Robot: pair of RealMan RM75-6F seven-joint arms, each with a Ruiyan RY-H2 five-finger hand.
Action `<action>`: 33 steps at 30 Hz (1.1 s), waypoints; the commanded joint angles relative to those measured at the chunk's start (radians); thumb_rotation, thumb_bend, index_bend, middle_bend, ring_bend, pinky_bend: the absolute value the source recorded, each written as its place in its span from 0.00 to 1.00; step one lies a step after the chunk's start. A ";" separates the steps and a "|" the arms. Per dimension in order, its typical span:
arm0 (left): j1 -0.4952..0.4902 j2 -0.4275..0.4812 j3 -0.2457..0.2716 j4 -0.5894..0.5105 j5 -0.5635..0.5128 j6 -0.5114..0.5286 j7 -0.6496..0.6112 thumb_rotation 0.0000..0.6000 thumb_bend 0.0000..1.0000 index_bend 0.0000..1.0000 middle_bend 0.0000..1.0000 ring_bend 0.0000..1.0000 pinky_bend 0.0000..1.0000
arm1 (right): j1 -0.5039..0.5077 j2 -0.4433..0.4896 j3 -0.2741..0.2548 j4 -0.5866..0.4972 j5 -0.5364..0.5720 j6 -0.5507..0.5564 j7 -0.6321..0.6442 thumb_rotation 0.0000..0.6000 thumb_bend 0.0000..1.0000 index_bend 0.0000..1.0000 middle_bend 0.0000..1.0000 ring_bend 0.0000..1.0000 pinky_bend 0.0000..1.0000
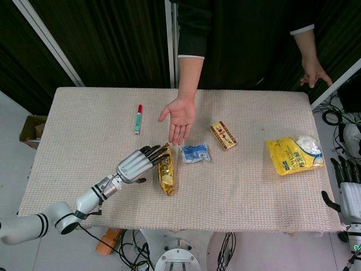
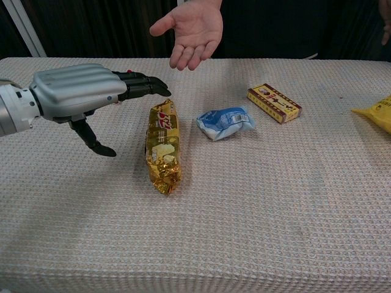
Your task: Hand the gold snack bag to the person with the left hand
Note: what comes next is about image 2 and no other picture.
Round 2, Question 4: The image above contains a person's bare hand at side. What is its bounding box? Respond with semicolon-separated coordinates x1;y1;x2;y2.
378;0;391;46

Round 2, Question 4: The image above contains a person's open bare hand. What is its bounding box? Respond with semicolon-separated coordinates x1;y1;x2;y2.
149;0;224;71

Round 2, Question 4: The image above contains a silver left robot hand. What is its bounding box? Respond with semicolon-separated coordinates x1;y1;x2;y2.
29;63;172;157

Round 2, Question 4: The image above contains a gold foil snack packet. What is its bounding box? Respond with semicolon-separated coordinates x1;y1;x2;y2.
144;98;183;195

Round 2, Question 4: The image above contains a person's black clothed torso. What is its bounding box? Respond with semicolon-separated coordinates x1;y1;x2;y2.
213;0;386;60

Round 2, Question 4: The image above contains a yellow plastic bag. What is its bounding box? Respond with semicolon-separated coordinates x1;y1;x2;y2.
351;95;391;134

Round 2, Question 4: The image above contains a blue white crumpled packet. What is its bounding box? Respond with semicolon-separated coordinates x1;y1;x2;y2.
195;105;257;142

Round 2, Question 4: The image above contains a yellow red cardboard box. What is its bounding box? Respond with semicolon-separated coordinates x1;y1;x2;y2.
246;83;303;125

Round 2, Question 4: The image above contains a beige woven table cloth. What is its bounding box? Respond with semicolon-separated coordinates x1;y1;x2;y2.
0;57;391;293

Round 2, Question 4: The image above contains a white metal frame post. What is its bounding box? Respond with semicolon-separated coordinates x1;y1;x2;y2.
0;0;47;58

